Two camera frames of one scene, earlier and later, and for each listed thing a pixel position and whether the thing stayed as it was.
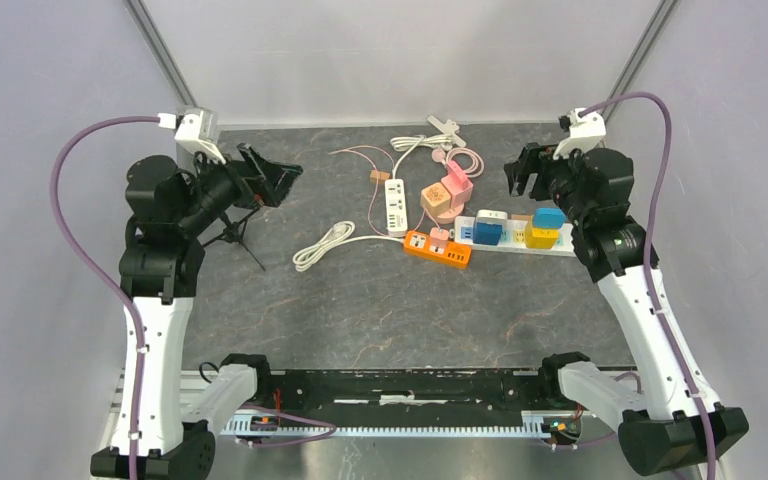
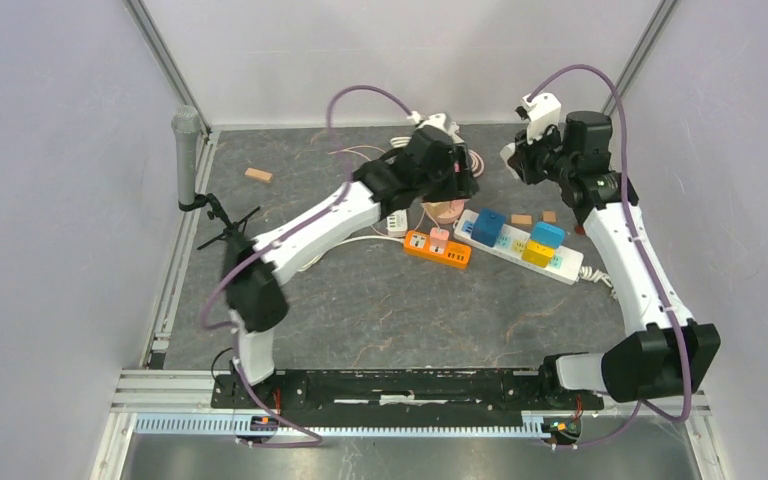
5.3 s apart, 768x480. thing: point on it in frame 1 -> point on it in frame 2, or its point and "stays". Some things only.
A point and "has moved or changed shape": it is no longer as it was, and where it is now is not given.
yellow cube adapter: x=540 y=237 -> x=537 y=254
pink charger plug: x=439 y=236 stays
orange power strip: x=420 y=243 stays
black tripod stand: x=233 y=231 stays
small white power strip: x=395 y=207 stays
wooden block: x=522 y=217 stays
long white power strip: x=514 y=239 has moved or changed shape
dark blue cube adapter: x=487 y=233 has moved or changed shape
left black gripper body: x=257 y=188 -> x=447 y=184
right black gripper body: x=538 y=159 -> x=541 y=158
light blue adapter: x=549 y=217 -> x=548 y=234
